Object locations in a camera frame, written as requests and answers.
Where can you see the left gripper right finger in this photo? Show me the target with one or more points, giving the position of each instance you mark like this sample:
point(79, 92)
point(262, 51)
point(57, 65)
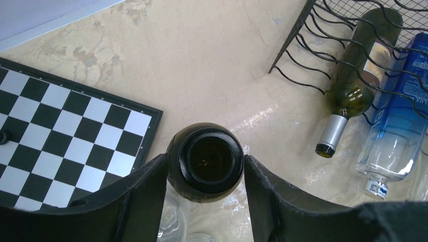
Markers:
point(280, 211)

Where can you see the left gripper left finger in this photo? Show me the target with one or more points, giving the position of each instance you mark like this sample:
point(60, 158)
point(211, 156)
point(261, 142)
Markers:
point(129, 209)

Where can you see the clear bottle front silver cap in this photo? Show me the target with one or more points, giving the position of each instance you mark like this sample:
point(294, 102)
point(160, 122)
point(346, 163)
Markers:
point(173, 225)

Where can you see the tall dark green bottle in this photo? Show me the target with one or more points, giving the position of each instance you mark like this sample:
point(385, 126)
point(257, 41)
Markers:
point(206, 162)

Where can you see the blue square bottle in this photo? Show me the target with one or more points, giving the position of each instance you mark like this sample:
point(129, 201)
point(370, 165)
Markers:
point(393, 143)

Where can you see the dark bottle with label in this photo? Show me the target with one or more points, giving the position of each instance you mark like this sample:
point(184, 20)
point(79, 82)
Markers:
point(359, 73)

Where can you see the clear wine bottle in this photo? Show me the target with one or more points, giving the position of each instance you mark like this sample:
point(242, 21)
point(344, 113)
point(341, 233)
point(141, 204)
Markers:
point(418, 190)

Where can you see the black white chessboard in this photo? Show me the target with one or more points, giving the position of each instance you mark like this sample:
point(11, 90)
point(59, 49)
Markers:
point(67, 140)

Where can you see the black chess piece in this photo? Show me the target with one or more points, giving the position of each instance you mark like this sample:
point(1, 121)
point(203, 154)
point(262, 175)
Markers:
point(4, 137)

